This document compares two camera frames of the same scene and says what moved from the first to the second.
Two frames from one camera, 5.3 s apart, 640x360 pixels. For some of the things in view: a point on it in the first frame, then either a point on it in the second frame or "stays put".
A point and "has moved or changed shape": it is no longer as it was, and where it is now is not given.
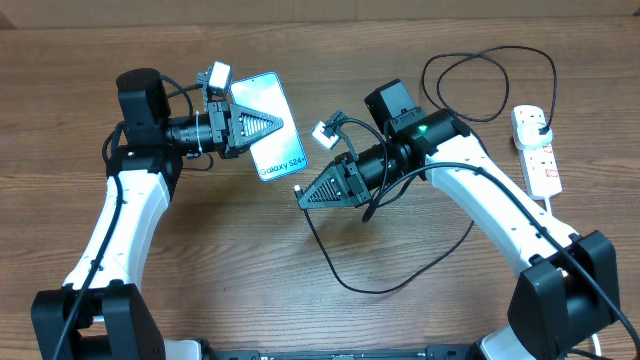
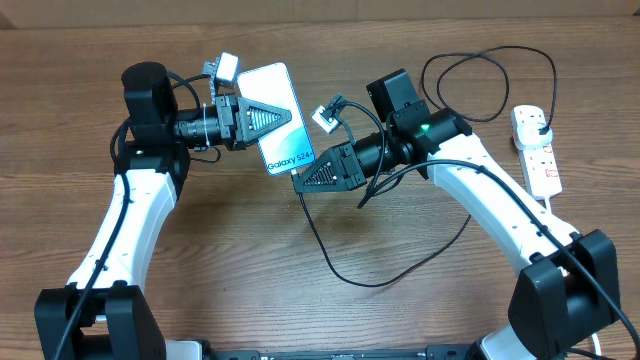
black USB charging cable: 375,291 to 462,56
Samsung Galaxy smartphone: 280,152 has moved or changed shape
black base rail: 440,352 stays put
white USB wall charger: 529,138 stays put
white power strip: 539,165 stays put
